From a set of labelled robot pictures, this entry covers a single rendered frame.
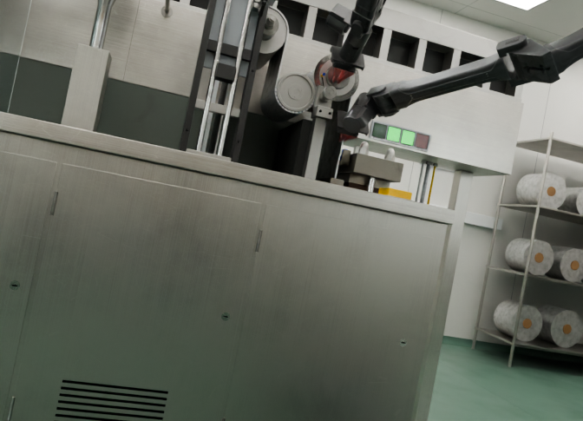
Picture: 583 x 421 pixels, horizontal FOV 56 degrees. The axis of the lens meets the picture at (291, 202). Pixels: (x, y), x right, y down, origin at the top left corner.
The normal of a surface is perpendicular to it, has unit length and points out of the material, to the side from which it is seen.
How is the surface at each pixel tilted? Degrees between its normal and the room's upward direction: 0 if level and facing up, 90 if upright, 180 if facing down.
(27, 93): 90
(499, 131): 90
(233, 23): 90
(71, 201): 90
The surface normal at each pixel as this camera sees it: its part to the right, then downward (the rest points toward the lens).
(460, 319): 0.25, 0.02
